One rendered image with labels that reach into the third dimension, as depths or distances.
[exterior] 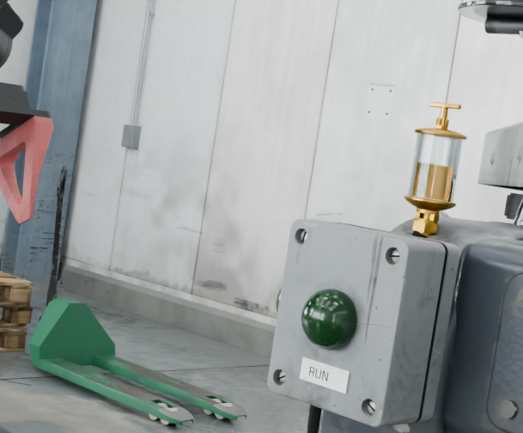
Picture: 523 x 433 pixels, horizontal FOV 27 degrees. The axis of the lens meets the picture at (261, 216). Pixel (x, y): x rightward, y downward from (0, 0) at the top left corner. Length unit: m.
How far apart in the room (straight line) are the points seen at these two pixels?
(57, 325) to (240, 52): 2.81
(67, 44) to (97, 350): 3.49
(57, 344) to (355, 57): 2.77
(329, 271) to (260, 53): 7.38
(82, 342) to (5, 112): 5.48
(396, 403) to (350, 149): 6.72
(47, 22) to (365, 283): 9.01
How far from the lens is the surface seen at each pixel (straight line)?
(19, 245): 9.52
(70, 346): 6.24
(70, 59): 9.15
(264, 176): 7.71
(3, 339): 6.60
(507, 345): 0.54
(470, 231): 0.60
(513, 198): 1.04
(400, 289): 0.51
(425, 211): 0.60
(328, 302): 0.52
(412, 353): 0.53
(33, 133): 0.84
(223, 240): 7.96
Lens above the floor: 1.36
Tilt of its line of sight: 3 degrees down
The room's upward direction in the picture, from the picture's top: 9 degrees clockwise
